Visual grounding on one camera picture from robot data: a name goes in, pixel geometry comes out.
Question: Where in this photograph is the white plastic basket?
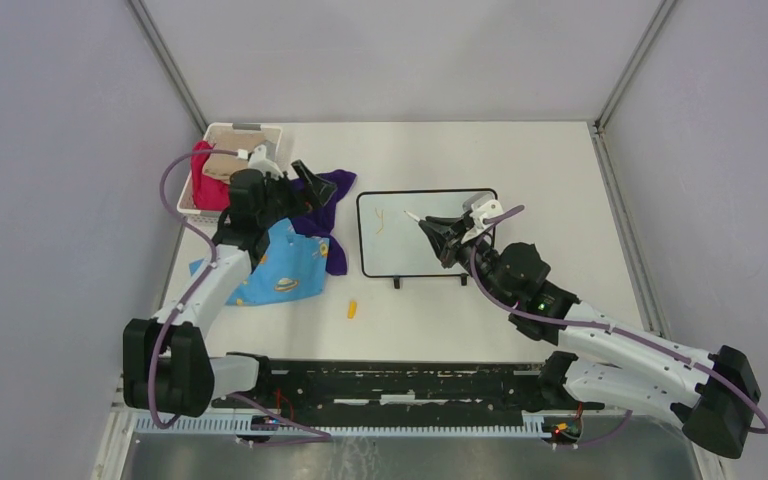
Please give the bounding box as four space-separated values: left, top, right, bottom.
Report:
175 122 287 223

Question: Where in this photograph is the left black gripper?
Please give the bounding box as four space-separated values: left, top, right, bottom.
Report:
257 160 335 228

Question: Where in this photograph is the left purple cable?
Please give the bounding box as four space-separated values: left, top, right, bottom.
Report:
147 148 332 449

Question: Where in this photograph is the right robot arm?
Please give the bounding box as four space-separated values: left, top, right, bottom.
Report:
417 214 768 459

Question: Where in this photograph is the white orange marker pen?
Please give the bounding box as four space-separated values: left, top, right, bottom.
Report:
404 210 423 223

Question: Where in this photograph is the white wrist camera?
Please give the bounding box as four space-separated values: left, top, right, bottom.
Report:
461 193 504 243
248 141 284 178

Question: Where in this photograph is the red cloth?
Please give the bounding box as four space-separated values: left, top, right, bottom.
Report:
190 153 230 211

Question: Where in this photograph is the beige cloth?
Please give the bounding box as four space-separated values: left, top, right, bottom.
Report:
202 129 267 184

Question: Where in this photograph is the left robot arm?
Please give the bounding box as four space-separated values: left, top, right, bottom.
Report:
122 160 337 429

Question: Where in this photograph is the white slotted cable duct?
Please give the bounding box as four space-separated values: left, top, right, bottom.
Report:
133 411 551 440

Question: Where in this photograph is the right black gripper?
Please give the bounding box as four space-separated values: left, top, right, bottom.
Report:
419 216 510 307

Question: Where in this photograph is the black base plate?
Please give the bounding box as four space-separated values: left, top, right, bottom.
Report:
247 359 581 427

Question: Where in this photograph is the black framed whiteboard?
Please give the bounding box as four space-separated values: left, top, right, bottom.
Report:
356 188 498 289

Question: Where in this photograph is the purple cloth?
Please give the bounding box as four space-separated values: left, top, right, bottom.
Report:
291 169 357 276

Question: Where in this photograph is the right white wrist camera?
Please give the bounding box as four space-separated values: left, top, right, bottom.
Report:
461 193 504 243

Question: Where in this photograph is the blue patterned cloth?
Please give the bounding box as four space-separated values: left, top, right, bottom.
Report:
225 219 330 306

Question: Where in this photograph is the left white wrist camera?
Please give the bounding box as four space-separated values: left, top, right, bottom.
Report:
248 141 284 178

